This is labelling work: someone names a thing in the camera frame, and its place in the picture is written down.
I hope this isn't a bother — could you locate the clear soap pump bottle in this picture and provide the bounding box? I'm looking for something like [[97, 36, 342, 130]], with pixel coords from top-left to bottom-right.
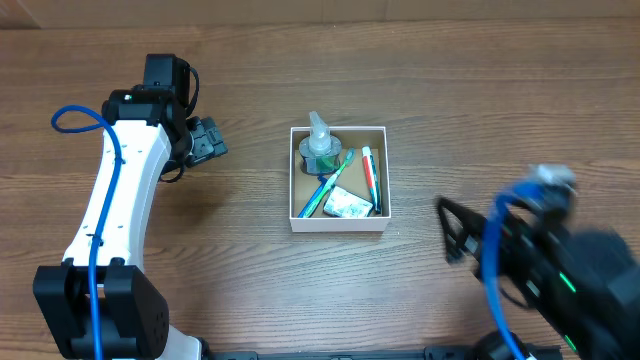
[[298, 111, 342, 175]]

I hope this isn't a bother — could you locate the blue toothpaste tube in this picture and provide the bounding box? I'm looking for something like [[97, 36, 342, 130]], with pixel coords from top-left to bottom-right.
[[362, 146, 382, 214]]

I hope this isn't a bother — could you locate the blue disposable razor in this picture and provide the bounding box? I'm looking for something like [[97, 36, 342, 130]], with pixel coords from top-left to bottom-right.
[[298, 175, 328, 218]]

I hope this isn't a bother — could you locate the green soap packet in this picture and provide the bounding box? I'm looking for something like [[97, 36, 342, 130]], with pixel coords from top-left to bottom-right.
[[323, 186, 373, 218]]

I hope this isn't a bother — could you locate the green toothbrush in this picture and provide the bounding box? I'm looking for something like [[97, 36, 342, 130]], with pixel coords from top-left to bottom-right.
[[316, 148, 355, 207]]

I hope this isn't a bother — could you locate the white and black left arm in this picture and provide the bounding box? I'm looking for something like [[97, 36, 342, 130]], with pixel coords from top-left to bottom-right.
[[33, 54, 228, 359]]

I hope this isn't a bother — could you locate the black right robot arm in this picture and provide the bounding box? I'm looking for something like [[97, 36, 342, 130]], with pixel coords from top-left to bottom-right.
[[436, 192, 639, 359]]

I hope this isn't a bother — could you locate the white cardboard box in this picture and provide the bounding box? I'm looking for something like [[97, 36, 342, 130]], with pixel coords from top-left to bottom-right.
[[288, 126, 391, 233]]

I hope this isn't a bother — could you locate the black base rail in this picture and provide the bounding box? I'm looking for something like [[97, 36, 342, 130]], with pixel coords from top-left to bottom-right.
[[199, 344, 561, 360]]

